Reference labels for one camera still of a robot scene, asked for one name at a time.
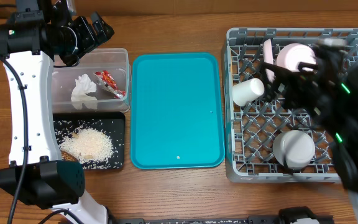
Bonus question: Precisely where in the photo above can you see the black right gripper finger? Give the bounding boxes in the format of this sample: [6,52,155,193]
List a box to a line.
[259,62,294,101]
[298,62,318,72]

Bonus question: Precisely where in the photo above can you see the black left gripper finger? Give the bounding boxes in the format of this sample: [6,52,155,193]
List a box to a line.
[73,16,99,56]
[90,12,115,44]

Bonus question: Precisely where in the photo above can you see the pink bowl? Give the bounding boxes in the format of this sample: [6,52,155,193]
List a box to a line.
[276,43,316,72]

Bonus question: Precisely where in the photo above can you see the pink plate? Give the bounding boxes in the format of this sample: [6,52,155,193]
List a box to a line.
[263,39,275,83]

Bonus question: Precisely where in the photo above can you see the cream plastic cup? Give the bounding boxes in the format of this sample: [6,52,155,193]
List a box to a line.
[232,78,265,106]

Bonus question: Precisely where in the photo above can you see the red snack wrapper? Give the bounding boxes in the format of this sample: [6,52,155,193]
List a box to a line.
[94,70,126,99]

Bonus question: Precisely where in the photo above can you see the white napkin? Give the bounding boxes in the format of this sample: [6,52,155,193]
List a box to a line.
[71,74,98,110]

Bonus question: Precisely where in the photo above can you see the white small bowl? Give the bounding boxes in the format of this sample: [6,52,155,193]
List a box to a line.
[272,130,315,169]

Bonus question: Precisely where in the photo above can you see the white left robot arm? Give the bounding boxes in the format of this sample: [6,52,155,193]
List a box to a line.
[0,1,115,223]

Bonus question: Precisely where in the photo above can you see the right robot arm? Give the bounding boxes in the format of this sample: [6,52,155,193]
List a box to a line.
[223,28,358,221]

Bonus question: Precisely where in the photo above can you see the grey dishwasher rack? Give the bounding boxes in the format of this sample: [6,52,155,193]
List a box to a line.
[222,27,358,183]

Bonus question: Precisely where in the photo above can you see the clear plastic bin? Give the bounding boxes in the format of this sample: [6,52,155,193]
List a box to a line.
[52,48,131,113]

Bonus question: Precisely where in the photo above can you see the black plastic tray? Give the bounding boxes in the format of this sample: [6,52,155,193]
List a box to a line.
[52,111,127,171]

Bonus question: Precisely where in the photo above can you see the teal serving tray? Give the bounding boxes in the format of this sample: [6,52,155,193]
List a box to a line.
[130,52,225,170]

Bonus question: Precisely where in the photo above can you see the white rice pile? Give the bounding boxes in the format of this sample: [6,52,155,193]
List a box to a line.
[54,119,126,170]

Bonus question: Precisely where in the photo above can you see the brown food scrap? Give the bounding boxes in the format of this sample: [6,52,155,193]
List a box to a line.
[61,151,78,161]

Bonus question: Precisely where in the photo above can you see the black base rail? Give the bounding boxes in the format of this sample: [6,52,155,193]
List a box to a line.
[117,207,335,224]

